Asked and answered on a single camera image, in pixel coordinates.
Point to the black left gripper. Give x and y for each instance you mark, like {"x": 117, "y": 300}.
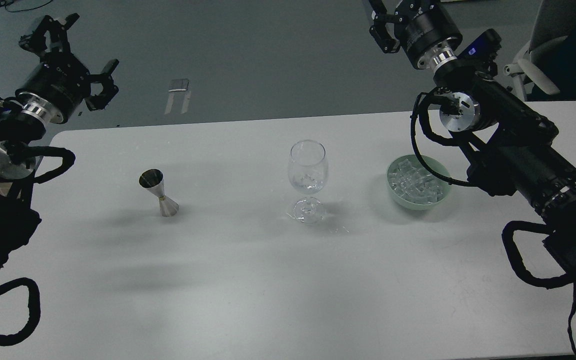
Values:
{"x": 60, "y": 78}

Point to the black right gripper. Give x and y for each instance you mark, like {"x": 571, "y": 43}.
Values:
{"x": 420, "y": 28}

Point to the steel double jigger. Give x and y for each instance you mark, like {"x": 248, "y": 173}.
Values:
{"x": 153, "y": 181}

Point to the green bowl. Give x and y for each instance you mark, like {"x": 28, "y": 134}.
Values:
{"x": 395, "y": 192}

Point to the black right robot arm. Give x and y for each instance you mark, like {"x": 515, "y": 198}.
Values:
{"x": 507, "y": 144}

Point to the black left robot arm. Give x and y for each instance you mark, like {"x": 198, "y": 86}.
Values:
{"x": 21, "y": 123}

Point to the clear wine glass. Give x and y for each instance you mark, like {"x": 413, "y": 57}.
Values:
{"x": 308, "y": 173}

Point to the clear ice cubes pile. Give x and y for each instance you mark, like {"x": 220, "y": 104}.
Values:
{"x": 413, "y": 182}

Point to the silver floor socket plate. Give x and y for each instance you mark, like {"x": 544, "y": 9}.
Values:
{"x": 179, "y": 85}

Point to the white office chair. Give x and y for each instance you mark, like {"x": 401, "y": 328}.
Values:
{"x": 523, "y": 69}

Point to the person in teal sweater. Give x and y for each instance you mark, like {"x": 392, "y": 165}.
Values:
{"x": 556, "y": 22}

